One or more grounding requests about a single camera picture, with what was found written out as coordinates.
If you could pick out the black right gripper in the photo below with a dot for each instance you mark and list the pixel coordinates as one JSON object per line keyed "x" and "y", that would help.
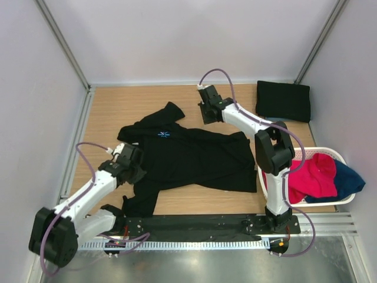
{"x": 207, "y": 120}

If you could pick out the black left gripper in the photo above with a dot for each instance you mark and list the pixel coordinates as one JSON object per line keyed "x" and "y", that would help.
{"x": 139, "y": 175}

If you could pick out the black t shirt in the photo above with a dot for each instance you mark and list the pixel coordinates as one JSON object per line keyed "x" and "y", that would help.
{"x": 174, "y": 156}
{"x": 284, "y": 101}

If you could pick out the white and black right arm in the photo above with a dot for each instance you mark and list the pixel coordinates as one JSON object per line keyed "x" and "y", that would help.
{"x": 274, "y": 150}

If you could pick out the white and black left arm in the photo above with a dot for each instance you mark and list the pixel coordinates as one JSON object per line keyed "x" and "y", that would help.
{"x": 57, "y": 233}

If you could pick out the folded grey t shirt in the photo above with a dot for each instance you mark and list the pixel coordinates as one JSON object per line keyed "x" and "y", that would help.
{"x": 273, "y": 119}

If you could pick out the folded black t shirt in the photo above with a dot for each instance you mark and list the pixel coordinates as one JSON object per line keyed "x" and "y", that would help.
{"x": 284, "y": 101}

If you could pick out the white laundry basket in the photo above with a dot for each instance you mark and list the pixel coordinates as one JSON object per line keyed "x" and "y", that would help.
{"x": 309, "y": 152}

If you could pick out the red t shirt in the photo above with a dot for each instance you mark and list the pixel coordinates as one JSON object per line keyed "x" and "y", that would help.
{"x": 315, "y": 178}

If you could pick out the navy blue t shirt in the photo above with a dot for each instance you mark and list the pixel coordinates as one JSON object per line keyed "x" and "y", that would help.
{"x": 346, "y": 181}

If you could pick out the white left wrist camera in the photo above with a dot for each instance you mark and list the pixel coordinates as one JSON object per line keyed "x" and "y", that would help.
{"x": 117, "y": 150}

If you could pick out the right aluminium frame post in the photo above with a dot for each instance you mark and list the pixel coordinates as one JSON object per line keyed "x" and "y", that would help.
{"x": 327, "y": 28}

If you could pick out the aluminium frame post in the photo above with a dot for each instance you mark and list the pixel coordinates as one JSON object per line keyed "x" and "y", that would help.
{"x": 53, "y": 25}
{"x": 327, "y": 28}

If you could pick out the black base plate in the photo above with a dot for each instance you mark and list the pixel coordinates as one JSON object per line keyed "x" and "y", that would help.
{"x": 253, "y": 224}

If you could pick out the white slotted cable duct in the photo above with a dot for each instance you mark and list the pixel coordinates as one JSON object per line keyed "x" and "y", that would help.
{"x": 106, "y": 245}

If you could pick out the left aluminium frame post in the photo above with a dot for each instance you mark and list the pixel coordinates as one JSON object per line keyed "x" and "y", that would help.
{"x": 53, "y": 25}

